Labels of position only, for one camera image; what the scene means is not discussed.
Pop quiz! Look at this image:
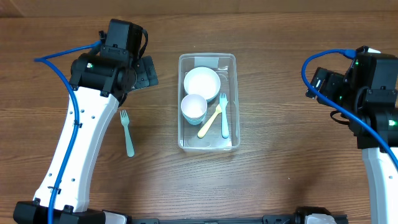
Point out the white bowl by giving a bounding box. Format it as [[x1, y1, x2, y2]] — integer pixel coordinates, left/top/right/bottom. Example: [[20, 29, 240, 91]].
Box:
[[183, 67, 221, 102]]

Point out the light blue fork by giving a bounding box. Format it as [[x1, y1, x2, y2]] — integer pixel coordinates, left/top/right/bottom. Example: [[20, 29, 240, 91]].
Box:
[[219, 93, 229, 139]]

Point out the blue cup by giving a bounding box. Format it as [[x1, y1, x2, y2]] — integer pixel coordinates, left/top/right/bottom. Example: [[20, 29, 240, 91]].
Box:
[[184, 116, 205, 126]]

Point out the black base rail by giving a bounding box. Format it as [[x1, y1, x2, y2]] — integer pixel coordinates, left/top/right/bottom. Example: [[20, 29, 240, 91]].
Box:
[[127, 206, 349, 224]]

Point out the clear plastic container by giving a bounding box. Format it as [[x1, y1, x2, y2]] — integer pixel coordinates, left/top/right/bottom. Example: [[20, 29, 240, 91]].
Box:
[[177, 53, 240, 152]]

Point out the green fork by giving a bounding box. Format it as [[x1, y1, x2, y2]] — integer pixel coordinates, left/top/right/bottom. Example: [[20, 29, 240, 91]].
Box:
[[120, 110, 135, 157]]

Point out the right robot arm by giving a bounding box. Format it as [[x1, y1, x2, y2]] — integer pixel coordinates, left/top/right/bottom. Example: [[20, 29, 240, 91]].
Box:
[[306, 65, 397, 223]]

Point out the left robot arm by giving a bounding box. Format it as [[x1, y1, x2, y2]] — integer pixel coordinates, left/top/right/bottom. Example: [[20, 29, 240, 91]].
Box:
[[13, 42, 158, 223]]

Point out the right blue cable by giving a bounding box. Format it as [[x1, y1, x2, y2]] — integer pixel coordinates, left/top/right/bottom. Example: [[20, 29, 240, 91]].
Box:
[[300, 49, 398, 170]]

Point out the yellow fork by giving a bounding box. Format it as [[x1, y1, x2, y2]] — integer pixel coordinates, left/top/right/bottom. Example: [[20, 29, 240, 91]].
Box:
[[197, 104, 222, 138]]

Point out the pink cup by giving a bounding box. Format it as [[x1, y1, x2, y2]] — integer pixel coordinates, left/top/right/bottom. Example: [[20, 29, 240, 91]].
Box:
[[180, 94, 207, 119]]

